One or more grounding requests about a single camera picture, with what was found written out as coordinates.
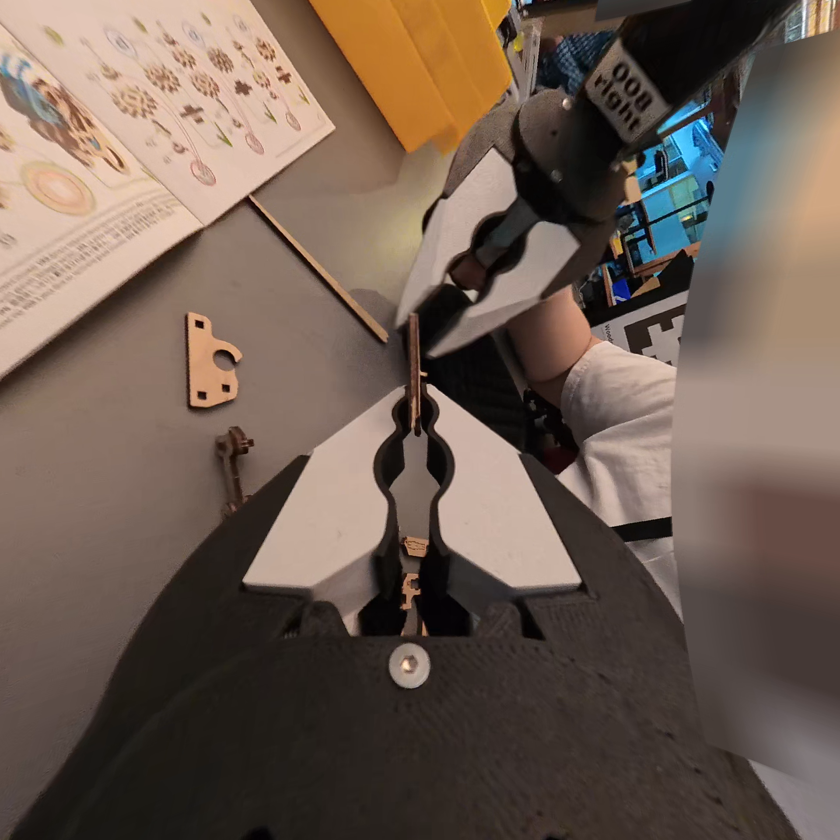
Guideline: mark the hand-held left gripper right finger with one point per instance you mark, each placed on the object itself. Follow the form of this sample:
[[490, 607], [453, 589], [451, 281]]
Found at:
[[505, 525]]

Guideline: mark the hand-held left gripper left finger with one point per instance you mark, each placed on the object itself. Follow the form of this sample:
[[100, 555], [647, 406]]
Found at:
[[315, 525]]

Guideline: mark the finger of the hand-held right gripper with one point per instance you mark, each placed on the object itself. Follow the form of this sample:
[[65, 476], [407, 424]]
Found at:
[[531, 275], [459, 223]]

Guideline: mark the wooden model part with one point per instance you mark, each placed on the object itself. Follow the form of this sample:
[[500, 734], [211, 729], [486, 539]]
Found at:
[[415, 367]]

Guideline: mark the person's right forearm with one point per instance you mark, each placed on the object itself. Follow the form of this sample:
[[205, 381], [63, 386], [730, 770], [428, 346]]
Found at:
[[551, 341]]

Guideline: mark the person's right hand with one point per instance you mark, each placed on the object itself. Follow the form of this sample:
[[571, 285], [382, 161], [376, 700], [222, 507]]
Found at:
[[467, 272]]

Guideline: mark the small dark wooden wheel part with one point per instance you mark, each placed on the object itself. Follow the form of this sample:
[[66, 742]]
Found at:
[[229, 459]]

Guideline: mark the black textured pad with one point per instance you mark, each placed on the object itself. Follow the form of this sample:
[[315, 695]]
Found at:
[[485, 394]]

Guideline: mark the black white marker sign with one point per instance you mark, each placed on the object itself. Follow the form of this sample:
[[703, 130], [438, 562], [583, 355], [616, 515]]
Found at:
[[656, 334]]

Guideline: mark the thin wooden stick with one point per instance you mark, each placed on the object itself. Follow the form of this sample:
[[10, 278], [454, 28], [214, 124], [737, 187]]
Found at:
[[315, 266]]

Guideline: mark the stack of yellow plastic bins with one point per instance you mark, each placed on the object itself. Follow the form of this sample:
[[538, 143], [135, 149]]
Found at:
[[420, 59]]

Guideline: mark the illustrated instruction booklet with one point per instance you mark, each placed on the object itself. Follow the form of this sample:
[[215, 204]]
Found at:
[[131, 164]]

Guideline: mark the flat wooden bracket part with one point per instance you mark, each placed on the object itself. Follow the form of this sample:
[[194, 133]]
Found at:
[[203, 354]]

